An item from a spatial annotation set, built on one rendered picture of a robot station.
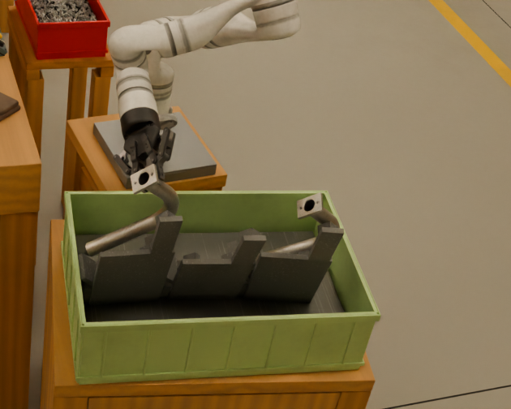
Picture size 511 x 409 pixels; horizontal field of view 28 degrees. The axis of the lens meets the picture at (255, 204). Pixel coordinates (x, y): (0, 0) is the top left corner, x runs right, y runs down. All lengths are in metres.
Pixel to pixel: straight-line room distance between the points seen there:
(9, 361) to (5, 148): 0.68
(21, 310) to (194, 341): 0.83
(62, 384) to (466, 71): 3.46
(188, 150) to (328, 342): 0.70
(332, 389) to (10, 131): 1.00
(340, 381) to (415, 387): 1.18
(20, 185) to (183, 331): 0.66
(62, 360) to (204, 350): 0.30
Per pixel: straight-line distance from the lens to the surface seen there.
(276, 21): 2.09
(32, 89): 3.08
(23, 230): 2.59
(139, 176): 1.91
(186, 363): 2.10
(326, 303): 2.28
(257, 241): 1.95
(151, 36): 2.07
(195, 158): 2.56
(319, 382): 2.20
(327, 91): 4.68
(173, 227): 1.95
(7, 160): 2.46
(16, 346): 2.87
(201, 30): 2.08
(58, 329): 2.20
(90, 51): 3.06
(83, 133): 2.66
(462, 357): 3.54
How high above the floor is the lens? 2.37
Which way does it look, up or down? 38 degrees down
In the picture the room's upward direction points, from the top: 12 degrees clockwise
